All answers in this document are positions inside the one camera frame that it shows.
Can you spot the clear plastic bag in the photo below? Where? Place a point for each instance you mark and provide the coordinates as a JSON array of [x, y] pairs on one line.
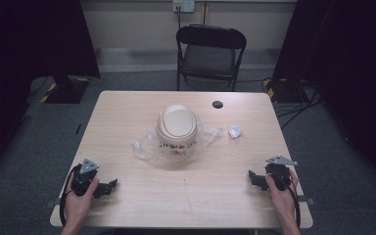
[[145, 147]]

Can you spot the crumpled white paper ball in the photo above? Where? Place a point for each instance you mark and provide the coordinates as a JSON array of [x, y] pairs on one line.
[[235, 131]]

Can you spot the black curtain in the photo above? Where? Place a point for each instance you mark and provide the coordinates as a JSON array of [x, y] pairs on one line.
[[349, 65], [29, 42]]

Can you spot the person's left hand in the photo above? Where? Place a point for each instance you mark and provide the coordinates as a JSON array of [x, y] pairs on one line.
[[76, 207]]

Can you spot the white wall outlet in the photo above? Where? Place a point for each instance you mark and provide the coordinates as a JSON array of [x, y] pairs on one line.
[[183, 5]]

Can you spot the black table bracket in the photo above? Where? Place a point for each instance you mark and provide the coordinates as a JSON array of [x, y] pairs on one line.
[[306, 201], [51, 203]]

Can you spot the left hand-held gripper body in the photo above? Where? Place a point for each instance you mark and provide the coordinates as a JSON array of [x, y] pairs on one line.
[[82, 181]]

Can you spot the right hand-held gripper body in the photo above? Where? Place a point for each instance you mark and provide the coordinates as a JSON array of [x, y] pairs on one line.
[[279, 174]]

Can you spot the small black floor strip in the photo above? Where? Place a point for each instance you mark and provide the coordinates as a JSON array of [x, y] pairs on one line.
[[78, 129]]

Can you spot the black folding chair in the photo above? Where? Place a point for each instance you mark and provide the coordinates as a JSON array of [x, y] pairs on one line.
[[210, 57]]

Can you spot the black stand base striped tape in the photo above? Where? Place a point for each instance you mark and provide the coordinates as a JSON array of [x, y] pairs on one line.
[[284, 91], [66, 89]]

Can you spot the person's right hand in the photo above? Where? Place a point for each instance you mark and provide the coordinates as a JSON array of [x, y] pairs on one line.
[[284, 200]]

